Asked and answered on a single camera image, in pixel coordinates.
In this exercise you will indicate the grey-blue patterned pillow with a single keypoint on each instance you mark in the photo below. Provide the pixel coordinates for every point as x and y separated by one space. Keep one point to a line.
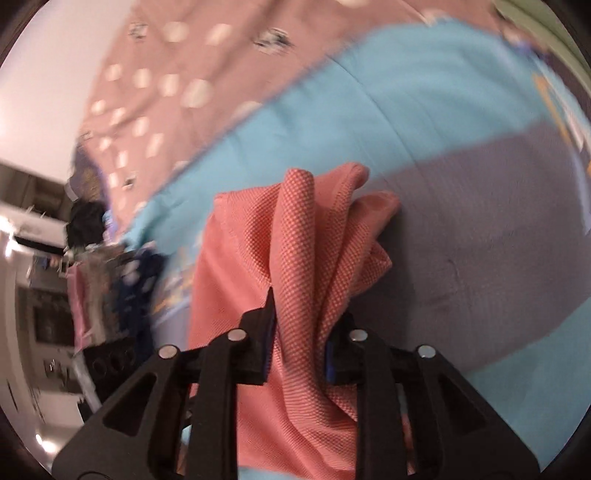
87 175

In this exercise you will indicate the navy blue garment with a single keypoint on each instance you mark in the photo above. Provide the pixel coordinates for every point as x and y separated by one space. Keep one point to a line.
138 286

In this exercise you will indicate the dark cabinet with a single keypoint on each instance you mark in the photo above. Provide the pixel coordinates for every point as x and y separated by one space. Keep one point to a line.
46 323

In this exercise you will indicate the dark clothes pile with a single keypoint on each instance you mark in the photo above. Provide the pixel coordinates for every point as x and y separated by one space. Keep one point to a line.
87 224

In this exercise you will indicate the blue and grey printed bedsheet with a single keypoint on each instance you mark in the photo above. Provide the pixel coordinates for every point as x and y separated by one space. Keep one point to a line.
415 115

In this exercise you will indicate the coral knit shirt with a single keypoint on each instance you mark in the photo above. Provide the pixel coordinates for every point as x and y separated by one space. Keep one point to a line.
240 277

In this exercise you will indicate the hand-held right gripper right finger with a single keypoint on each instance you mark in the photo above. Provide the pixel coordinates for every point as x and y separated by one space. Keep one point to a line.
329 364

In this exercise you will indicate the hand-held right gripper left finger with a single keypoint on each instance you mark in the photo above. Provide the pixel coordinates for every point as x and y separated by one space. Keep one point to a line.
270 344

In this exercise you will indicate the pink folded garment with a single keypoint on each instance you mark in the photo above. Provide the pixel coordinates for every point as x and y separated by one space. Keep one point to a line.
78 295

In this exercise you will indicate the pink dotted blanket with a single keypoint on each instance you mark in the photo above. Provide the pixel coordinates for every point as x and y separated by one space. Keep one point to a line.
207 60

